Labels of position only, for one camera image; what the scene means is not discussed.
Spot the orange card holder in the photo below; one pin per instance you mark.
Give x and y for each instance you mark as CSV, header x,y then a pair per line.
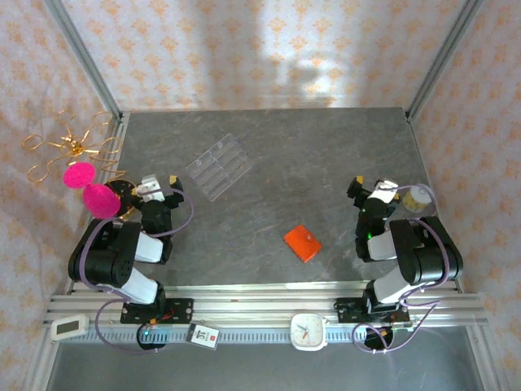
x,y
303,243

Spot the small pink pompom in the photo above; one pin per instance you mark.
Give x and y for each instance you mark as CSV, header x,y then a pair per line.
x,y
79,175

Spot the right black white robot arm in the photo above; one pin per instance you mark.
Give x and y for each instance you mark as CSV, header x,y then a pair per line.
x,y
423,252

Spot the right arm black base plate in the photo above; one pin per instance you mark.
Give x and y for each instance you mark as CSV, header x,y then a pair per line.
x,y
348,309

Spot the clear acrylic organizer tray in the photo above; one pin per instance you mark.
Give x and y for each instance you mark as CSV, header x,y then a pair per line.
x,y
220,167

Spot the large pink pompom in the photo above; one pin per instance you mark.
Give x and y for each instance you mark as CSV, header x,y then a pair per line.
x,y
102,201

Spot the white digital thermometer display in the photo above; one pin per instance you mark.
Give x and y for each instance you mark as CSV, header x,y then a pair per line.
x,y
69,328

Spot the white badge card holder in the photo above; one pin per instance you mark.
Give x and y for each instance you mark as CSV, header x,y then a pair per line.
x,y
203,336

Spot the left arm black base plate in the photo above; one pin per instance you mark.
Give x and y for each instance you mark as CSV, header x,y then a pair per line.
x,y
183,309

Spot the black gold round base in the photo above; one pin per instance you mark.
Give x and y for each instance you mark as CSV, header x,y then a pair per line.
x,y
122,191

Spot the aluminium mounting rail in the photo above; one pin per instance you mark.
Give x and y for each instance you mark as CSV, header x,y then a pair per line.
x,y
260,303

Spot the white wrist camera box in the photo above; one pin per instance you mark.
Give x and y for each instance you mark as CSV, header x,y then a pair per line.
x,y
384,189
148,187

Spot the aluminium frame post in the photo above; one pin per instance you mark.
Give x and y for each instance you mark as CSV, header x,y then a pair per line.
x,y
441,61
86,61

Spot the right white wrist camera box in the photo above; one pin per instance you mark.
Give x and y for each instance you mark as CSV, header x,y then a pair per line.
x,y
384,189

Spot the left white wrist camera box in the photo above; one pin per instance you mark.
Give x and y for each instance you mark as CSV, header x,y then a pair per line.
x,y
148,187

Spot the yellow white small jar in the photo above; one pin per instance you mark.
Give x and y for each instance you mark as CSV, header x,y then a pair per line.
x,y
415,199

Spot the white square analog clock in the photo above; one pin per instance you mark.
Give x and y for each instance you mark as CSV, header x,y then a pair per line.
x,y
308,332

